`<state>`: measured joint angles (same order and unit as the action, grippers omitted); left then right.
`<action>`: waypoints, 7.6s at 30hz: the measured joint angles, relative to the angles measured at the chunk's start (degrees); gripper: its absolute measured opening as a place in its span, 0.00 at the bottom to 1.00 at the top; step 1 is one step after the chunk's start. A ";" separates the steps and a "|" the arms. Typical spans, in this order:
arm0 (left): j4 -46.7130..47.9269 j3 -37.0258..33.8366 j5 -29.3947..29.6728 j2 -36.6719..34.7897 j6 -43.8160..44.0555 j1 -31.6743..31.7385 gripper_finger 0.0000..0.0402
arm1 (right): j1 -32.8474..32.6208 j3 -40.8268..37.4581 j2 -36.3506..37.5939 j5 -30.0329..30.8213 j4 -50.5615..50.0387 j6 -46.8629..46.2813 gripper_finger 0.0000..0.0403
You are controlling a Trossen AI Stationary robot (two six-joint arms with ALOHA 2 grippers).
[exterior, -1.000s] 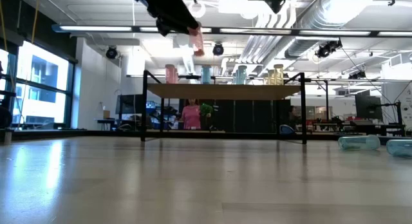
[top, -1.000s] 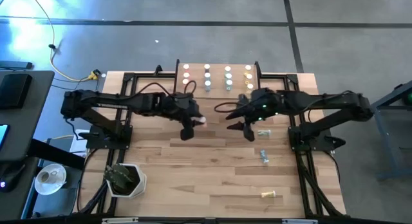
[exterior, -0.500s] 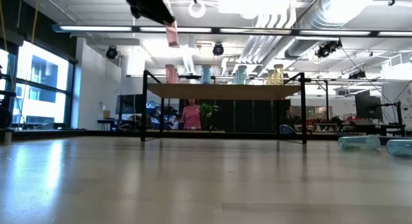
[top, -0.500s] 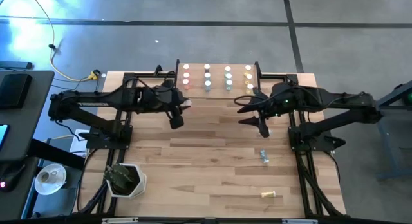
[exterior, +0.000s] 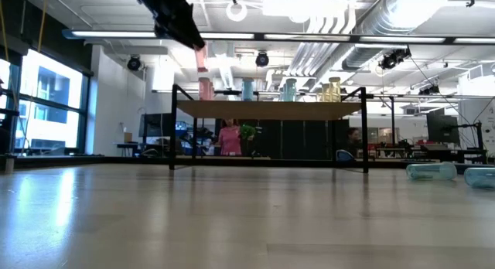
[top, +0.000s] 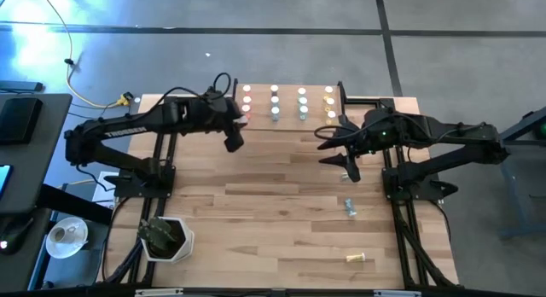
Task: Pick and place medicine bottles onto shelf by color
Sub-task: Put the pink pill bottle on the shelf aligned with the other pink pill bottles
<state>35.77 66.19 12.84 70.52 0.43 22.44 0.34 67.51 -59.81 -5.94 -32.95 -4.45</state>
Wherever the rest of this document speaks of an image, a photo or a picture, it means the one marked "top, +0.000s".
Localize white cup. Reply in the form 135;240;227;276
49;225;69;247

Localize white paper sheet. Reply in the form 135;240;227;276
92;171;119;208

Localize silver table clamp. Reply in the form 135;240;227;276
374;289;422;297
135;288;184;297

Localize smartphone with lit screen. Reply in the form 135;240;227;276
0;163;13;201

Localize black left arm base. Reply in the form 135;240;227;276
103;166;177;200

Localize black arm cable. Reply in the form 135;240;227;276
407;121;487;164
147;72;233;114

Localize black office desk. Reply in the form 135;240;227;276
0;91;73;292

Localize black desk foot bar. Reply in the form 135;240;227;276
0;79;44;93

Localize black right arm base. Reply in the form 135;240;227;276
381;166;460;203

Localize grey metal desk frame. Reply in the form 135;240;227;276
477;105;546;241

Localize black cable bundle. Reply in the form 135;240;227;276
392;201;456;288
102;196;148;285

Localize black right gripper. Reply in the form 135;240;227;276
317;108;410;183

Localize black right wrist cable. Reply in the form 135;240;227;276
314;125;368;141

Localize green cactus plant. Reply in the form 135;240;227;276
136;217;176;252

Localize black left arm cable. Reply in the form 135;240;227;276
147;72;233;114

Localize black computer mouse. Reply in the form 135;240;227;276
0;218;35;259

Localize black desk support beam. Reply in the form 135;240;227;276
36;183;114;225

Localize black box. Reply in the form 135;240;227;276
0;96;44;145

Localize white hexagonal planter pot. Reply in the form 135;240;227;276
139;216;195;264

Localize black aluminium table frame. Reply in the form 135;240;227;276
102;94;460;289

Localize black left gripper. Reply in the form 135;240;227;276
189;88;250;154

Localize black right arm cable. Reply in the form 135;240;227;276
407;121;487;164

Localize wooden shelf black metal frame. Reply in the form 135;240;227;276
229;78;348;134

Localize yellow floor cable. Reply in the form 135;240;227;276
37;0;129;109

